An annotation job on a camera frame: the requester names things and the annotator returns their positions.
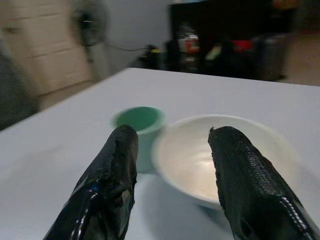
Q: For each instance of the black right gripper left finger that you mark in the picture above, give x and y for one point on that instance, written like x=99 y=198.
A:
x=112 y=175

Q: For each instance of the standing fan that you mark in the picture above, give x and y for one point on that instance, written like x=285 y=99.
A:
x=91 y=27

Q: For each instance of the white bowl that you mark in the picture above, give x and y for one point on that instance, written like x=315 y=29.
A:
x=190 y=160

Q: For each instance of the clear plastic bottle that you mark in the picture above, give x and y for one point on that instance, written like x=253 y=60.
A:
x=186 y=37

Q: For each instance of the grey mesh chair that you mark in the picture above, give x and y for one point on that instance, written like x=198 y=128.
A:
x=12 y=92

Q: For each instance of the dark grey bin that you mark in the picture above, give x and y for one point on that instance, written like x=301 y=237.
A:
x=271 y=56

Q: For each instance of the black shelf unit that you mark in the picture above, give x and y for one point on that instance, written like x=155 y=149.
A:
x=225 y=32

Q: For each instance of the green cup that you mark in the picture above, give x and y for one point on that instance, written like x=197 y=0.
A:
x=142 y=122

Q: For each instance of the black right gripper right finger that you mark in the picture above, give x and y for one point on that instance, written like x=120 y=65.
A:
x=247 y=180

